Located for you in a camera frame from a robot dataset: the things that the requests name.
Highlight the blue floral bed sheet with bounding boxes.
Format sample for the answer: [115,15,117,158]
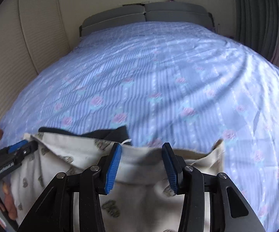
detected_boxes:
[0,22,279,231]

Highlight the teal window curtain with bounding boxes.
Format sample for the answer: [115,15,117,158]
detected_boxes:
[234,0,279,64]

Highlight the cream patterned polo shirt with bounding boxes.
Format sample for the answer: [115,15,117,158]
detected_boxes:
[8,125,226,232]

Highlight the person's left hand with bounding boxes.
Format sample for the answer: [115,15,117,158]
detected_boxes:
[0,181,18,224]

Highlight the grey padded headboard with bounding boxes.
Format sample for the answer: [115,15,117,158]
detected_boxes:
[79,2,215,37]

